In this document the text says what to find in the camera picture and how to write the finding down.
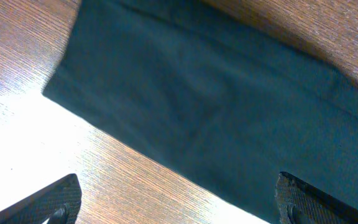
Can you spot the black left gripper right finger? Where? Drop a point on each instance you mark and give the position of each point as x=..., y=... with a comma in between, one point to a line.
x=301, y=203

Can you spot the black pants with red waistband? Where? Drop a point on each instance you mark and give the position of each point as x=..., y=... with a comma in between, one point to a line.
x=216, y=101

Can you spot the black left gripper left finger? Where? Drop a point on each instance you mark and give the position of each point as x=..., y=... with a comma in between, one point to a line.
x=58, y=202

